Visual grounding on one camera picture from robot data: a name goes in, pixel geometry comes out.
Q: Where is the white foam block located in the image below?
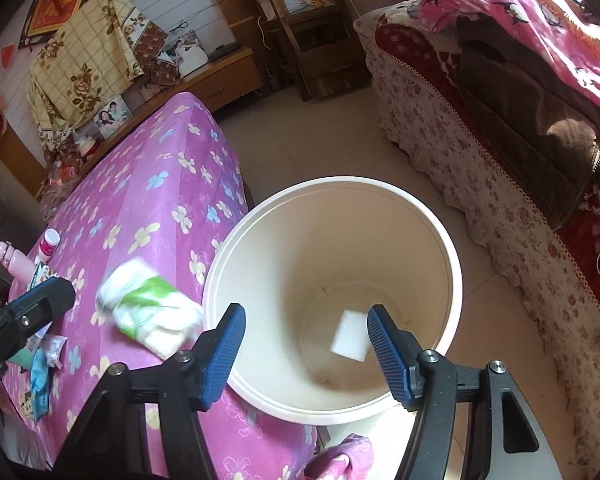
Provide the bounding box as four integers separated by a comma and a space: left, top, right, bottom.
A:
329, 310, 370, 363

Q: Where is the light blue snack bag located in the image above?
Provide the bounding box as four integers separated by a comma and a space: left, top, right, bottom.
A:
30, 348, 50, 422

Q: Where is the green white tissue pack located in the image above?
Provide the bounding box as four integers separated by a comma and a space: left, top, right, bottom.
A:
96, 258, 204, 360

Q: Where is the green sponge cloth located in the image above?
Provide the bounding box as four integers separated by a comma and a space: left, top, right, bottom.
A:
8, 346, 38, 370

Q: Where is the green white milk carton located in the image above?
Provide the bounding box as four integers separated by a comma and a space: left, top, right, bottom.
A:
27, 262, 58, 290

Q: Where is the white plastic trash bin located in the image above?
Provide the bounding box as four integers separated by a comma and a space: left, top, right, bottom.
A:
204, 177, 463, 426

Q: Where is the clear crumpled plastic wrapper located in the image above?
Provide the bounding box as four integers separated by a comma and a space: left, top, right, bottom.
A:
40, 334, 68, 370

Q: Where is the pink thermos bottle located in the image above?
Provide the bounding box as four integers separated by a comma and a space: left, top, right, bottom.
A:
0, 242, 35, 285

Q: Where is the white pink yogurt bottle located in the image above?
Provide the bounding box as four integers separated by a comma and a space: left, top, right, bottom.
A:
34, 229, 61, 264

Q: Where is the pink floral tablecloth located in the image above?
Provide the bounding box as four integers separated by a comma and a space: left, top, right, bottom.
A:
7, 92, 316, 479

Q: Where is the framed couple photo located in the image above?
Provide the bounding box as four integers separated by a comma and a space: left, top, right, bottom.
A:
94, 96, 132, 140

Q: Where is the floral covered sofa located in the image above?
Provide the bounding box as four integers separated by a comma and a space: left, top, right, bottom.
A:
354, 1, 600, 478

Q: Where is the wooden tv cabinet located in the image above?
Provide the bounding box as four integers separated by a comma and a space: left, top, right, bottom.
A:
34, 45, 266, 201

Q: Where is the yellow floral cloth cover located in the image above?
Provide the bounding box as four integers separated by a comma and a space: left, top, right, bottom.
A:
25, 0, 170, 137

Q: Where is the wooden chair stack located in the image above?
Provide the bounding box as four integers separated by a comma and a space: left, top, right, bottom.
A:
246, 0, 370, 101

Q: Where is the red fu wall plaque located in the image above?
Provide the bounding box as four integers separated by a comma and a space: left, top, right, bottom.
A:
17, 0, 106, 51

